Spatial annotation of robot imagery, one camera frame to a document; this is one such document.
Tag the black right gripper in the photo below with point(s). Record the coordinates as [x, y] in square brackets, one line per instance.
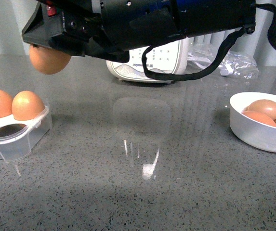
[109, 29]

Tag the brown egg box right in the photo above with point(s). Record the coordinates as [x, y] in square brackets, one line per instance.
[27, 105]

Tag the brown top egg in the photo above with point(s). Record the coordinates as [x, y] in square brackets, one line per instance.
[48, 61]

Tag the white Joyoung cooker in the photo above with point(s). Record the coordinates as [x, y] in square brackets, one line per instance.
[168, 59]

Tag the clear plastic bag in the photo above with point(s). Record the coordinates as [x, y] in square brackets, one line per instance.
[234, 64]

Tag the brown egg bowl back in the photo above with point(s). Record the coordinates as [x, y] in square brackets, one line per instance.
[265, 106]

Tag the white bowl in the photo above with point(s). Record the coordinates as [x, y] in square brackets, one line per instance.
[252, 132]

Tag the brown egg bowl left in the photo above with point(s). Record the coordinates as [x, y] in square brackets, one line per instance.
[260, 117]

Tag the clear plastic egg box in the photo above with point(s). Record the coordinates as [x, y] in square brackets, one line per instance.
[17, 138]

